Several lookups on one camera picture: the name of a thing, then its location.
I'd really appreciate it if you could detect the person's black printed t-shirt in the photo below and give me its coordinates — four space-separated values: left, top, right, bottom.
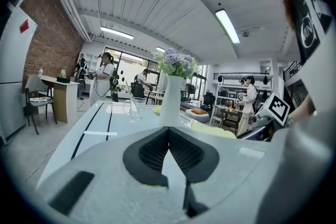
274 0 334 65

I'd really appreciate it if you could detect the white vase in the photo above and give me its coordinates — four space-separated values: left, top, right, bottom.
159 75 186 129

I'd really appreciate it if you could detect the white chair with black legs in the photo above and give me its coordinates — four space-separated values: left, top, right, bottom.
24 75 58 135

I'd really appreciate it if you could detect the black stair railing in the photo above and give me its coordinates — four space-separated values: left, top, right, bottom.
282 61 302 82

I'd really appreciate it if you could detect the person's right forearm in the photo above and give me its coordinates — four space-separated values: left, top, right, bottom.
287 95 317 124

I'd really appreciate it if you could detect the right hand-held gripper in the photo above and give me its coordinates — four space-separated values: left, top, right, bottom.
236 92 291 141

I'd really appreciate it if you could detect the white wooden desk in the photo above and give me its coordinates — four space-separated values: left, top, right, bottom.
36 74 80 124

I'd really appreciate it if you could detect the clear glass pitcher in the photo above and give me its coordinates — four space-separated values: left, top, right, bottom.
122 97 146 121

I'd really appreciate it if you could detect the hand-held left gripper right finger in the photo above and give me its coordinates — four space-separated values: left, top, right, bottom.
169 126 220 184

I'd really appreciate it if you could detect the white floor pouf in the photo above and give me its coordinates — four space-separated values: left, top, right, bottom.
185 109 211 123

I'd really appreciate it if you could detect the white display rack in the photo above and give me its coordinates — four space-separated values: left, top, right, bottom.
209 73 274 126

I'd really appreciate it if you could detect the white refrigerator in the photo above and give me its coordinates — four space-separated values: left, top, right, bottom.
0 5 39 140

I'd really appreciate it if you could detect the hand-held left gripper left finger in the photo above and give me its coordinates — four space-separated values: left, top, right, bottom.
122 126 170 187

